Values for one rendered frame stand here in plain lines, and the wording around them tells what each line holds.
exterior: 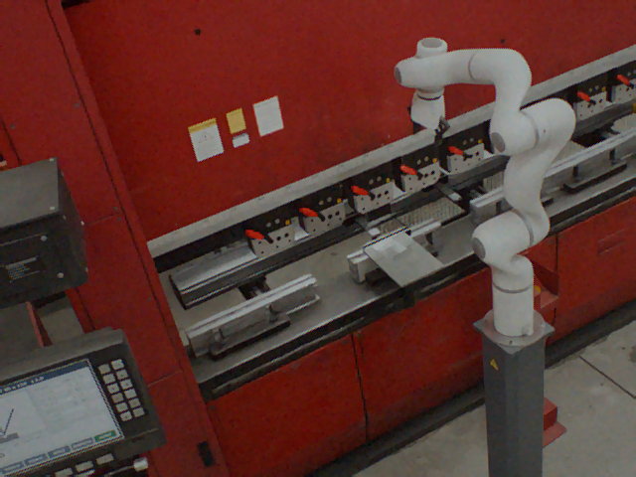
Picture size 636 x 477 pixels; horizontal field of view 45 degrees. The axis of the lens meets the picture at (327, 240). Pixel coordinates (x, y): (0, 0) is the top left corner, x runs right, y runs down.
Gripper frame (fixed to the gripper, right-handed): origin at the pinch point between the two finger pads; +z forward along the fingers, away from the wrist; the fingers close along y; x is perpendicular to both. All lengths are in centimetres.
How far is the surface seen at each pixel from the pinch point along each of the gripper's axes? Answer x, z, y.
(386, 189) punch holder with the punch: 1.7, 31.9, -19.3
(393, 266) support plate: -8, 54, -6
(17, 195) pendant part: -121, -39, -6
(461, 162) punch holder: 33.5, 32.3, -11.5
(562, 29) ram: 79, -6, -6
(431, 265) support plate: 1, 52, 5
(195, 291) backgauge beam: -60, 67, -58
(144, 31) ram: -65, -43, -46
